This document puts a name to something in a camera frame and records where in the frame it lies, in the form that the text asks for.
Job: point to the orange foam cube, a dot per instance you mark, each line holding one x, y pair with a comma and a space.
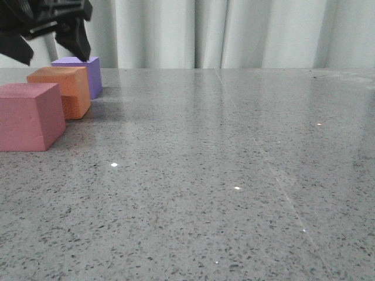
74, 87

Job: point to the pink foam cube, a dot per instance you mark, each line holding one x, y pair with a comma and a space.
32, 117

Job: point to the pale green curtain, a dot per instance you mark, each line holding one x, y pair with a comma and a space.
232, 34

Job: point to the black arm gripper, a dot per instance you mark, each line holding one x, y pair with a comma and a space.
31, 19

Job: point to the purple foam cube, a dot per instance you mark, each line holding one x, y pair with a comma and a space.
93, 72

